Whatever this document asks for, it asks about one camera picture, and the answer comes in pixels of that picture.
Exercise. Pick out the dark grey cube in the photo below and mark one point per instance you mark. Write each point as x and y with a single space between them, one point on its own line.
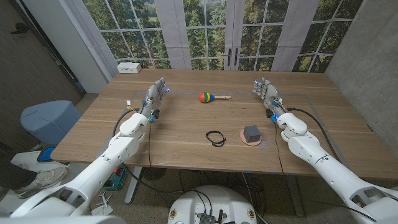
252 133

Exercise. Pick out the grey sneaker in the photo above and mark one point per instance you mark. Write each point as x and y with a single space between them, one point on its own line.
43 180

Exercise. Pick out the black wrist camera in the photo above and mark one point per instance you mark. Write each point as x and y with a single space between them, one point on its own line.
155 114
269 113

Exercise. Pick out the colourful striped wooden maraca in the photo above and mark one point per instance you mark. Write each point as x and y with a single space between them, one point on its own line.
204 97

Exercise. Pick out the white floor mat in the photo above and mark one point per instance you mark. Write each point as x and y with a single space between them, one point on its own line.
28 161

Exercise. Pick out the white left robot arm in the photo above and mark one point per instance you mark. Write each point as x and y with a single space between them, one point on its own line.
118 152

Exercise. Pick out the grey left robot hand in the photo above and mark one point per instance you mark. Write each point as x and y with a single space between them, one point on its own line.
152 99

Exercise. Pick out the teal plastic basket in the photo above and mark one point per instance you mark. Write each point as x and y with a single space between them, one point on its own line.
116 182

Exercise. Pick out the grey table leg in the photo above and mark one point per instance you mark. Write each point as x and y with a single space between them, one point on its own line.
294 196

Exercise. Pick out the blue floor object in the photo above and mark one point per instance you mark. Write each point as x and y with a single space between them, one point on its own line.
45 155

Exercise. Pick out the pink round coaster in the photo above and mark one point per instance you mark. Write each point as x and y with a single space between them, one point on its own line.
248 143

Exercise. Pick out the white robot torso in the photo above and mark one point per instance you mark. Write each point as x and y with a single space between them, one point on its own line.
214 202

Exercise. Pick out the white table leg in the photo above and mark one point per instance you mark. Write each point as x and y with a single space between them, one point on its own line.
133 186

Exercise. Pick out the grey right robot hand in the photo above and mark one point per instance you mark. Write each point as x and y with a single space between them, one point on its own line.
270 96

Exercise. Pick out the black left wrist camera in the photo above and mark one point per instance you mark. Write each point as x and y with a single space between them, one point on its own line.
155 114

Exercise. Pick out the blue-grey upholstered stool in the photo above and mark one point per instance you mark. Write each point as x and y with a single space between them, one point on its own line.
49 121

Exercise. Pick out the printed window backdrop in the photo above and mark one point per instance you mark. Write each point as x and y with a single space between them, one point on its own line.
202 31

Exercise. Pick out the person's dark trouser leg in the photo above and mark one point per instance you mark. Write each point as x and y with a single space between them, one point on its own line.
14 174

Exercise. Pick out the white toy airplane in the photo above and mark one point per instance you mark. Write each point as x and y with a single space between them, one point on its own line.
102 207

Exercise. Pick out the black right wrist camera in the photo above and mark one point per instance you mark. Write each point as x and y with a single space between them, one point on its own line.
269 113

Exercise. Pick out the black round grille disc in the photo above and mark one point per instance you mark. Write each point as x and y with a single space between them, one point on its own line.
154 173

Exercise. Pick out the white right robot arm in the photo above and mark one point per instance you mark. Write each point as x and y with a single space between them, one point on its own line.
329 171

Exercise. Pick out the white power box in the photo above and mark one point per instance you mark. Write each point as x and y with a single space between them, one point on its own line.
129 67

